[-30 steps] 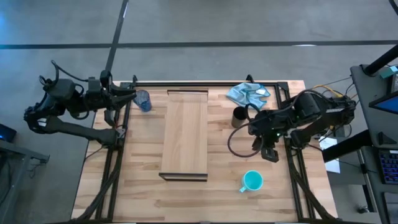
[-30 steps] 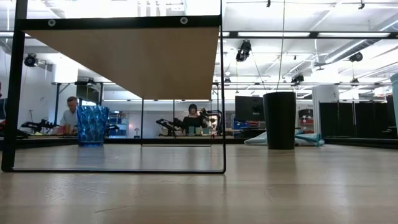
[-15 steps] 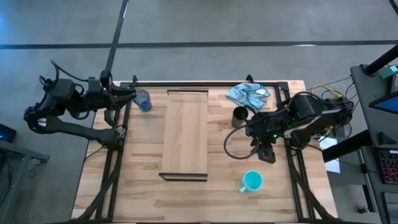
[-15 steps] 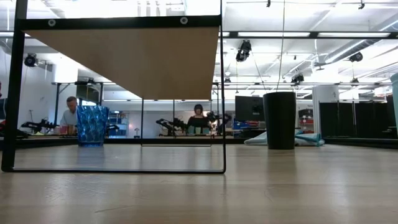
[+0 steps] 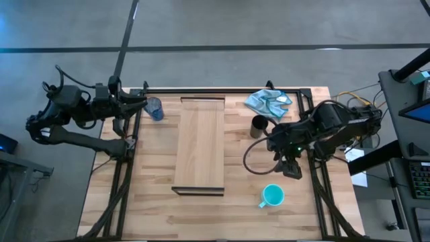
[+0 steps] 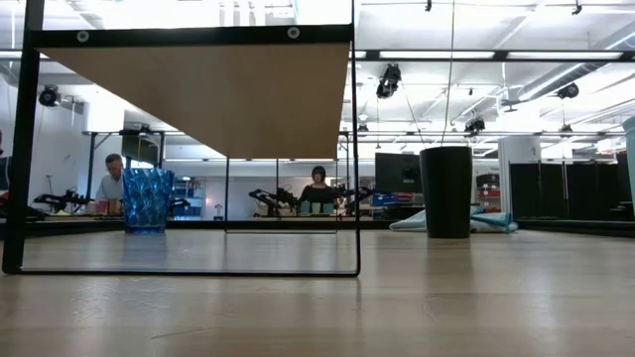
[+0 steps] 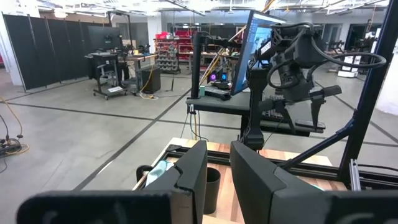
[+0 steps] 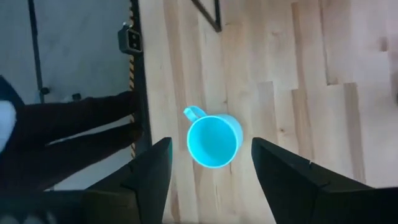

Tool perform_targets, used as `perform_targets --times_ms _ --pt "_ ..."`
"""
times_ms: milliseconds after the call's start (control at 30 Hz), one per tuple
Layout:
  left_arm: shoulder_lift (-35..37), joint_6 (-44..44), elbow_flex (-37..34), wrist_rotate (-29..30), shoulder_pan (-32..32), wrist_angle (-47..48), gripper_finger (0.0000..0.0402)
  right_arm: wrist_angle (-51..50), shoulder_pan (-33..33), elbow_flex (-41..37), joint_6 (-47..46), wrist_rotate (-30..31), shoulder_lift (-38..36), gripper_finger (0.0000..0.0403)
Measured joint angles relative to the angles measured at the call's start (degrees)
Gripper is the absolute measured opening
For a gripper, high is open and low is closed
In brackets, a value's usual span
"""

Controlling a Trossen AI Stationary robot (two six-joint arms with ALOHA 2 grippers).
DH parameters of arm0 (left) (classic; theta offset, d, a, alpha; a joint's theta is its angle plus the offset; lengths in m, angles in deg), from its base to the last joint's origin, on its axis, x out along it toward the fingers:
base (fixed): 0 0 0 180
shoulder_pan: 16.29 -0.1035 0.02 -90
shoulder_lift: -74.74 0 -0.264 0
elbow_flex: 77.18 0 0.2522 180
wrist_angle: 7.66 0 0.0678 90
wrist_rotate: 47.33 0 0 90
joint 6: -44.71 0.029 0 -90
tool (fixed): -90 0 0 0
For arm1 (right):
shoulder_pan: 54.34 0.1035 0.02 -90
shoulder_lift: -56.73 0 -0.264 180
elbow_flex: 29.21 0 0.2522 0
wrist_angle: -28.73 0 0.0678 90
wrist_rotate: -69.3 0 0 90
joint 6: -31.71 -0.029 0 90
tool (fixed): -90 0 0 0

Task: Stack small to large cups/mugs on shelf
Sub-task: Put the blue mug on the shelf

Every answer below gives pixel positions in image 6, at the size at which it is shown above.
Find dark partition panels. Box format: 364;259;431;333
509;151;635;222

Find thin hanging cable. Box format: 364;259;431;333
440;0;456;148

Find black computer monitor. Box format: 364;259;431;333
374;152;423;194

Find light blue cleaning cloth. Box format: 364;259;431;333
389;206;520;234

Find blue storage bins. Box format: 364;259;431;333
369;191;423;207

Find black frame wooden shelf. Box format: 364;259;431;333
1;0;362;278

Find black background stand frame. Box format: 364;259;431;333
81;129;168;200

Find black overhead frame bar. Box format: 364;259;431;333
0;49;635;63

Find black metal table frame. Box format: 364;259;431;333
0;217;635;238

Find tall black tumbler cup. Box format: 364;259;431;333
419;145;474;239

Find blue faceted glass cup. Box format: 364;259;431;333
121;167;176;235

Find person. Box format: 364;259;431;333
94;153;125;215
297;165;338;215

